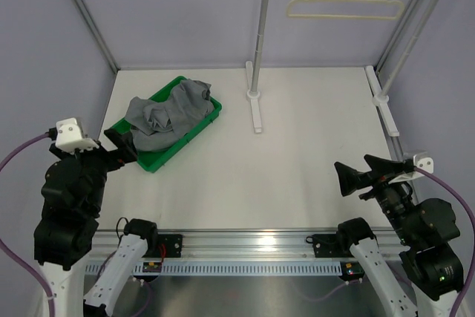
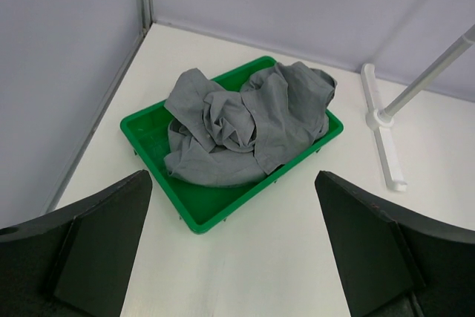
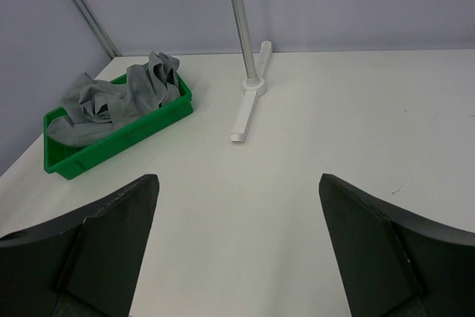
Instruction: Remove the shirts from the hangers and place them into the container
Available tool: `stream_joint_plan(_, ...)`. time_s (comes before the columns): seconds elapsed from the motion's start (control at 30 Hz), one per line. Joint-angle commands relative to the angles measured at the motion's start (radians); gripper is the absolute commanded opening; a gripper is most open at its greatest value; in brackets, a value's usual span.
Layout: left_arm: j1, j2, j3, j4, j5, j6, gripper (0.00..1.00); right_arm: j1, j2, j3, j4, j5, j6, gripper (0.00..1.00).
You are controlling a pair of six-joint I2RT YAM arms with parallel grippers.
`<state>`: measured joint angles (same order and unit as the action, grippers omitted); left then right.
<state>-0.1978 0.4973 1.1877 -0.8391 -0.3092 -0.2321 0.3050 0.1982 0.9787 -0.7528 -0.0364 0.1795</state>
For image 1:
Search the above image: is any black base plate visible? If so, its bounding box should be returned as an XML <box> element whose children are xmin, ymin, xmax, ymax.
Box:
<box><xmin>305</xmin><ymin>232</ymin><xmax>353</xmax><ymax>258</ymax></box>
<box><xmin>145</xmin><ymin>234</ymin><xmax>183</xmax><ymax>258</ymax></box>

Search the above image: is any cream hanger with metal hook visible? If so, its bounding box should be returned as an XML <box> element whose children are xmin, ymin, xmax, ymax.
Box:
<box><xmin>286</xmin><ymin>0</ymin><xmax>405</xmax><ymax>21</ymax></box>

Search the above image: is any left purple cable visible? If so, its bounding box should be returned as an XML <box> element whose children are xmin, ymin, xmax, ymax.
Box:
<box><xmin>0</xmin><ymin>131</ymin><xmax>155</xmax><ymax>317</ymax></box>

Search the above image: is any grey button-up shirt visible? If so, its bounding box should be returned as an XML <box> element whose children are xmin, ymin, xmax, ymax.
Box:
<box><xmin>125</xmin><ymin>79</ymin><xmax>214</xmax><ymax>152</ymax></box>

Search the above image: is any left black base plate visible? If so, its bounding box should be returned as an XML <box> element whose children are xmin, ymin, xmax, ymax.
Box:
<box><xmin>145</xmin><ymin>234</ymin><xmax>183</xmax><ymax>258</ymax></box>

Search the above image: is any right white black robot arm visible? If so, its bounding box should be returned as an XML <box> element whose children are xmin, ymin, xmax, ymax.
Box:
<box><xmin>334</xmin><ymin>152</ymin><xmax>464</xmax><ymax>316</ymax></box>

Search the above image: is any aluminium mounting rail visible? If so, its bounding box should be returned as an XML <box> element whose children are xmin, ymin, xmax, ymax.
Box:
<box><xmin>88</xmin><ymin>229</ymin><xmax>446</xmax><ymax>261</ymax></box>

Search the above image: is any white slotted cable duct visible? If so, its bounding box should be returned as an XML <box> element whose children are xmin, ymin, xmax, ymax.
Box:
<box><xmin>85</xmin><ymin>261</ymin><xmax>350</xmax><ymax>275</ymax></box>

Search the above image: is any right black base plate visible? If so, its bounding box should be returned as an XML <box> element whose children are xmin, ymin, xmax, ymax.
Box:
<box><xmin>305</xmin><ymin>232</ymin><xmax>353</xmax><ymax>258</ymax></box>

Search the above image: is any metal clothes rack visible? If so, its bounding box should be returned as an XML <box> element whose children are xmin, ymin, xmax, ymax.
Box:
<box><xmin>245</xmin><ymin>0</ymin><xmax>439</xmax><ymax>138</ymax></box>

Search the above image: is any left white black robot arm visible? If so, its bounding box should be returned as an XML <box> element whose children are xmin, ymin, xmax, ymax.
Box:
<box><xmin>33</xmin><ymin>123</ymin><xmax>160</xmax><ymax>316</ymax></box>

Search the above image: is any aluminium frame post right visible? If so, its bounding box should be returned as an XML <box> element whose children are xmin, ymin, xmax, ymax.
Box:
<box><xmin>373</xmin><ymin>0</ymin><xmax>424</xmax><ymax>75</ymax></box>

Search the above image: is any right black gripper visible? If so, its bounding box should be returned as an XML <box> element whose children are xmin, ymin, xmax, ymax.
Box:
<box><xmin>335</xmin><ymin>153</ymin><xmax>418</xmax><ymax>244</ymax></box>

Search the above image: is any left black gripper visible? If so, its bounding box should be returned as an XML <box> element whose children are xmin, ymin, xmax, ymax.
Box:
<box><xmin>52</xmin><ymin>128</ymin><xmax>137</xmax><ymax>214</ymax></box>

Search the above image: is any aluminium frame post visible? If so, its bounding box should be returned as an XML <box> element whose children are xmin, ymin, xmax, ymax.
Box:
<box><xmin>71</xmin><ymin>0</ymin><xmax>120</xmax><ymax>74</ymax></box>
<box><xmin>373</xmin><ymin>0</ymin><xmax>424</xmax><ymax>75</ymax></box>

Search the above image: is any aluminium frame post left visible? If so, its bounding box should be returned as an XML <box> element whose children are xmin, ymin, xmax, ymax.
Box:
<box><xmin>71</xmin><ymin>0</ymin><xmax>120</xmax><ymax>74</ymax></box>

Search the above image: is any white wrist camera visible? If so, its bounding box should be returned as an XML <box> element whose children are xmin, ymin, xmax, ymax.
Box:
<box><xmin>55</xmin><ymin>117</ymin><xmax>99</xmax><ymax>154</ymax></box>
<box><xmin>391</xmin><ymin>151</ymin><xmax>434</xmax><ymax>183</ymax></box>

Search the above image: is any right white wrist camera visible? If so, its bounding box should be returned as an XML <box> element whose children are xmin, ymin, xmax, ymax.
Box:
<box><xmin>391</xmin><ymin>151</ymin><xmax>434</xmax><ymax>183</ymax></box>

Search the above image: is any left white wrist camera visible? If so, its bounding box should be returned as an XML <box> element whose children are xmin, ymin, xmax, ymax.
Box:
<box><xmin>55</xmin><ymin>117</ymin><xmax>99</xmax><ymax>154</ymax></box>

